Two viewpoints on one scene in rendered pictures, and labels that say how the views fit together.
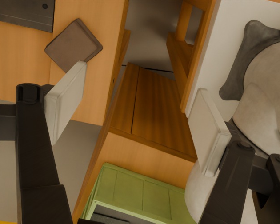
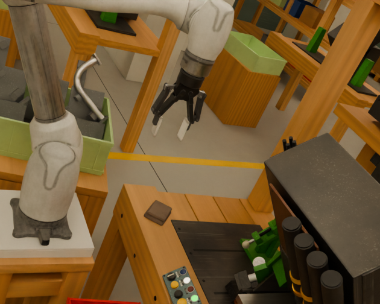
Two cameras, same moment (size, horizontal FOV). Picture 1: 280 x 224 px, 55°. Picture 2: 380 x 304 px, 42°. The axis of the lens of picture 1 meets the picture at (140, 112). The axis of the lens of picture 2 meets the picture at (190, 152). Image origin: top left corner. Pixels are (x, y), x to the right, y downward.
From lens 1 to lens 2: 1.41 m
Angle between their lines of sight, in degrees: 46
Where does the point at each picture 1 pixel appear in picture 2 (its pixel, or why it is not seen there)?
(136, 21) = not seen: outside the picture
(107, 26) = (146, 225)
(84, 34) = (157, 215)
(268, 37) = (58, 228)
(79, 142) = not seen: hidden behind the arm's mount
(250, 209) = (75, 126)
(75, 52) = (157, 208)
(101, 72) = (138, 206)
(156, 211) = not seen: hidden behind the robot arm
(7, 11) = (194, 224)
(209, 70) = (78, 215)
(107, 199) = (104, 145)
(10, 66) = (182, 207)
